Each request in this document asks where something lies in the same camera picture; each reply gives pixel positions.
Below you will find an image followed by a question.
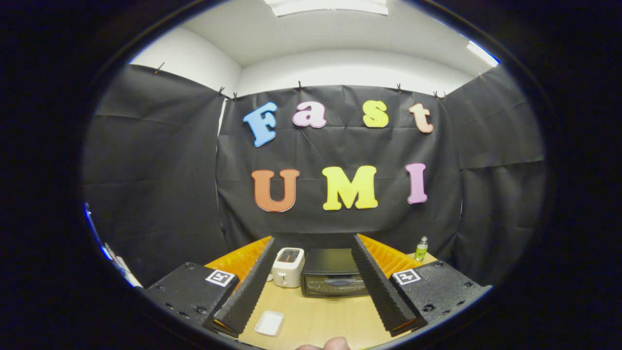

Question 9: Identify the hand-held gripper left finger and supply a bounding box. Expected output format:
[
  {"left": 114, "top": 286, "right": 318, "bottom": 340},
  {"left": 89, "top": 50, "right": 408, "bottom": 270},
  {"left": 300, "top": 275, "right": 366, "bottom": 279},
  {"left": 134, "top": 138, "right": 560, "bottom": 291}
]
[{"left": 143, "top": 236, "right": 276, "bottom": 338}]

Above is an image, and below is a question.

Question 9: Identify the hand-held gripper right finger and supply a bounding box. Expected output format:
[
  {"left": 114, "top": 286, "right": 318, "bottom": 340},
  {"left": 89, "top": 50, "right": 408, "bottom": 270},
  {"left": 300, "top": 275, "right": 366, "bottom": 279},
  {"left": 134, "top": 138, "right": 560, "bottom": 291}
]
[{"left": 351, "top": 233, "right": 492, "bottom": 337}]

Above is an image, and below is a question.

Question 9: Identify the black toaster oven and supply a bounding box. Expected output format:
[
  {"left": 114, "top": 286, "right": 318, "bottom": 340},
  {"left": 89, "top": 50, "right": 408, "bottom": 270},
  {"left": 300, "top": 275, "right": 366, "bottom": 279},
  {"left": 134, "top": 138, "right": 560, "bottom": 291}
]
[{"left": 300, "top": 248, "right": 370, "bottom": 297}]

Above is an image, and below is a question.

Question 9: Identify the white pop-up toaster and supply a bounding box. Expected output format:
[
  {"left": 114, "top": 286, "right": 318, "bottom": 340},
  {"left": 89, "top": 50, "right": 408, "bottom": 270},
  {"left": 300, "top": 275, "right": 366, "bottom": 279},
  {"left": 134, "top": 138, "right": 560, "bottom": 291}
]
[{"left": 271, "top": 247, "right": 305, "bottom": 288}]

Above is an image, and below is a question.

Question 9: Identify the white foam tray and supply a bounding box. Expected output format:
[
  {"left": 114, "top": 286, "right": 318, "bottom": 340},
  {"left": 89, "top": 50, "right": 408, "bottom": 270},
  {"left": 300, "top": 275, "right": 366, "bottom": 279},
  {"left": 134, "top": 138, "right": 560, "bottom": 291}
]
[{"left": 254, "top": 311, "right": 285, "bottom": 337}]

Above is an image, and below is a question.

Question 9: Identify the ceiling light panel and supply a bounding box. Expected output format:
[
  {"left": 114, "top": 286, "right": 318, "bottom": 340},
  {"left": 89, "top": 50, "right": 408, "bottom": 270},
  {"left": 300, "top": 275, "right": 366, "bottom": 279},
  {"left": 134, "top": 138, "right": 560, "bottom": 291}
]
[
  {"left": 265, "top": 0, "right": 389, "bottom": 17},
  {"left": 466, "top": 40, "right": 500, "bottom": 68}
]

